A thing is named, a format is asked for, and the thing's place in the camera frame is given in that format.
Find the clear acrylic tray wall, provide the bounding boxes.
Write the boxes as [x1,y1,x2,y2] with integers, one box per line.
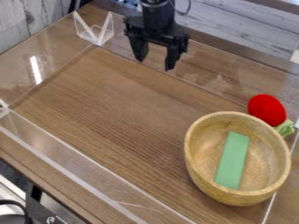
[0,16,299,224]

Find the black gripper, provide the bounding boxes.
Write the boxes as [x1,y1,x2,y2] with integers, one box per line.
[124,16,188,71]

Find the brown wooden bowl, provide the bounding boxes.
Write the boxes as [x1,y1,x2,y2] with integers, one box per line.
[182,111,291,207]

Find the green rectangular block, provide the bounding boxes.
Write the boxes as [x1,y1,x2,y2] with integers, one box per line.
[213,131,249,190]

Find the clear acrylic corner bracket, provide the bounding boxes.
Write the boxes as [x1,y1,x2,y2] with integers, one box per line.
[72,12,114,46]

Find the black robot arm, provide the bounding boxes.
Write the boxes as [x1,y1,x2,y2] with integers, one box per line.
[124,0,189,71]

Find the black cable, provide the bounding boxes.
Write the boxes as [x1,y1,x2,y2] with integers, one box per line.
[170,0,192,17]

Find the red plush strawberry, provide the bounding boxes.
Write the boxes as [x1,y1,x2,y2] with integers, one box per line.
[247,94,295,138]

